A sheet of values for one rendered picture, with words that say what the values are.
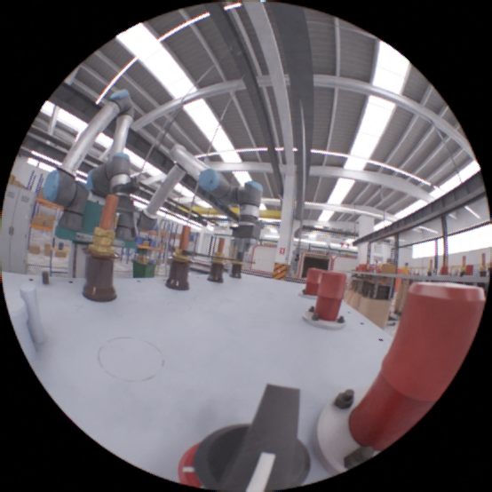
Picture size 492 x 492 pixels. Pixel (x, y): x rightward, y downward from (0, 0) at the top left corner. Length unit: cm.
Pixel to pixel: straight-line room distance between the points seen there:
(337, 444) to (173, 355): 19
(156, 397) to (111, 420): 5
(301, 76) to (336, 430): 357
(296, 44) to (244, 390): 341
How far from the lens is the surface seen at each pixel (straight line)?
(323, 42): 881
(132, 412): 16
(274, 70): 724
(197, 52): 969
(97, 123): 104
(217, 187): 63
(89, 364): 20
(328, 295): 39
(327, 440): 15
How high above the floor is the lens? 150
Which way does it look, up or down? 4 degrees up
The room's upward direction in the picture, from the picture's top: 9 degrees clockwise
